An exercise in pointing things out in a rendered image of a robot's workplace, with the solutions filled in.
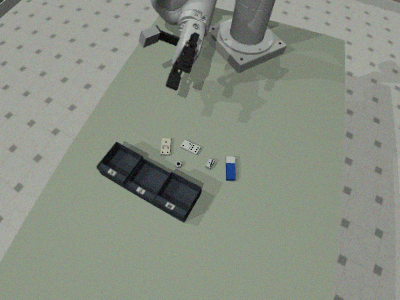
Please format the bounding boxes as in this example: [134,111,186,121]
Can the blue and white eraser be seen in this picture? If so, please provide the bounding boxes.
[226,156,236,181]

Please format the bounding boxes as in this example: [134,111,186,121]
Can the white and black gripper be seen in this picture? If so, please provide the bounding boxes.
[166,19,206,91]

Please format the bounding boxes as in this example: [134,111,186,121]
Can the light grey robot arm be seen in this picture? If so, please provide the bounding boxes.
[139,0,275,55]

